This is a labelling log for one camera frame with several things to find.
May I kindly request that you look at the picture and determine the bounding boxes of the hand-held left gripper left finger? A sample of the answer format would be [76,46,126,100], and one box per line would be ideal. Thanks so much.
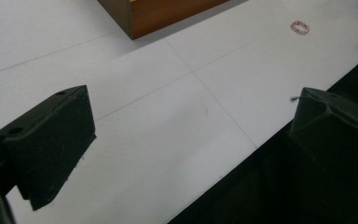
[0,84,98,212]

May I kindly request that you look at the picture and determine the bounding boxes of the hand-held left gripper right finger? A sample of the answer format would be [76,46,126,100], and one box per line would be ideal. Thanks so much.
[288,87,358,200]

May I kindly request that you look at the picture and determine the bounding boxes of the brown wooden box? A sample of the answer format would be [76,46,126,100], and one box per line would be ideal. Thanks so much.
[97,0,231,41]

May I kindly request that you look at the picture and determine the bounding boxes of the small pink ring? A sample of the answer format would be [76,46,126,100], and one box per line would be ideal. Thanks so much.
[290,20,310,36]

